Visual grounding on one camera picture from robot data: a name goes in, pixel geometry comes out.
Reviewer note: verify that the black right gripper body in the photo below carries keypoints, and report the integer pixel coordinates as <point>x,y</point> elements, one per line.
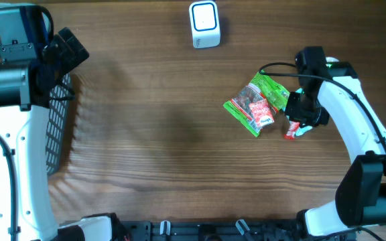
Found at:
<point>297,109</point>

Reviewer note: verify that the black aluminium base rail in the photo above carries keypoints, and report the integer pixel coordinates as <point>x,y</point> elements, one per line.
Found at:
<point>267,230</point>

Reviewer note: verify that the red Nescafe coffee stick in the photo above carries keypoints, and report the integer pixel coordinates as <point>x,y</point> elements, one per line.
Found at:
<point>292,130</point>

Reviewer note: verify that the white cube barcode scanner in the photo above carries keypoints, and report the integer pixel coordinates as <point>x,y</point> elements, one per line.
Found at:
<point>205,25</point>

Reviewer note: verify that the light teal packet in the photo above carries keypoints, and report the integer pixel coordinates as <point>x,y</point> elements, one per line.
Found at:
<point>302,130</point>

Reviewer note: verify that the green gummy candy bag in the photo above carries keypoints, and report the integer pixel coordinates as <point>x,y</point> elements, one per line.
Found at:
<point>260,87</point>

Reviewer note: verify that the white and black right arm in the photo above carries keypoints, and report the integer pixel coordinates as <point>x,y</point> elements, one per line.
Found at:
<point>332,90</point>

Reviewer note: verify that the white chicken cup noodles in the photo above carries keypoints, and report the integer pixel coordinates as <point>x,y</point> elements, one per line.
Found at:
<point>331,59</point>

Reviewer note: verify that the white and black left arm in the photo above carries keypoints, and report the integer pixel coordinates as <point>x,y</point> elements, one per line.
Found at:
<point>34,59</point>

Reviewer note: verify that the small orange juice carton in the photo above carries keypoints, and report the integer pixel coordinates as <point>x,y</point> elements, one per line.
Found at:
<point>261,112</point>

